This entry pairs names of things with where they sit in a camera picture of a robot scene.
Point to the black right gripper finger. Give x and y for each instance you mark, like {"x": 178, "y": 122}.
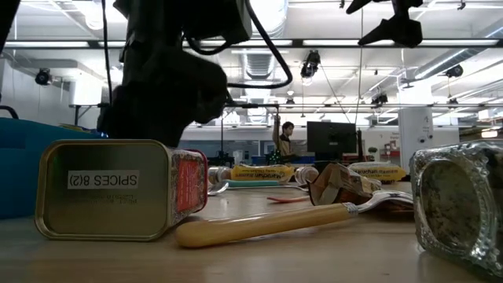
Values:
{"x": 361, "y": 4}
{"x": 404, "y": 33}

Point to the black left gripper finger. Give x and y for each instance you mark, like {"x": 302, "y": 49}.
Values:
{"x": 149, "y": 122}
{"x": 208, "y": 86}

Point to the small glass jar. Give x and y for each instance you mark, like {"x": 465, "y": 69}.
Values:
{"x": 220, "y": 174}
{"x": 307, "y": 174}

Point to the yellow Maruchan ramen packet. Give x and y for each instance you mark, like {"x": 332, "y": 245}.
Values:
{"x": 379, "y": 173}
{"x": 261, "y": 173}

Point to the brown seasoning mix packet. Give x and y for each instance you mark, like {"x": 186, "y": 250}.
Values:
{"x": 338, "y": 182}

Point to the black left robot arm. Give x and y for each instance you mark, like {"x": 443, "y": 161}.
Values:
{"x": 6, "y": 19}

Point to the grey ceiling air vent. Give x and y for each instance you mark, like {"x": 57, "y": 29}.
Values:
{"x": 257, "y": 65}

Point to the black ceiling track light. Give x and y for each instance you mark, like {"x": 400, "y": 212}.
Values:
{"x": 310, "y": 63}
{"x": 454, "y": 70}
{"x": 379, "y": 98}
{"x": 43, "y": 76}

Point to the red spice box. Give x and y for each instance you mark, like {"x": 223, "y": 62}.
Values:
{"x": 110, "y": 188}

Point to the person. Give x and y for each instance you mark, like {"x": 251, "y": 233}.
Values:
{"x": 287, "y": 141}

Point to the white pillar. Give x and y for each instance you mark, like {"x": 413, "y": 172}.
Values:
{"x": 416, "y": 137}

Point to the red storage shelf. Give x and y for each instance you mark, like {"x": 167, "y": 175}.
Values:
{"x": 391, "y": 157}

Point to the black computer monitor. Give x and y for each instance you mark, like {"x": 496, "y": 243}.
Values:
{"x": 332, "y": 137}

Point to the blue plastic bin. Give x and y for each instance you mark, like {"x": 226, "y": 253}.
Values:
{"x": 19, "y": 177}

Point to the black overhead frame beam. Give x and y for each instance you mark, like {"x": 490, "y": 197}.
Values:
{"x": 296, "y": 43}

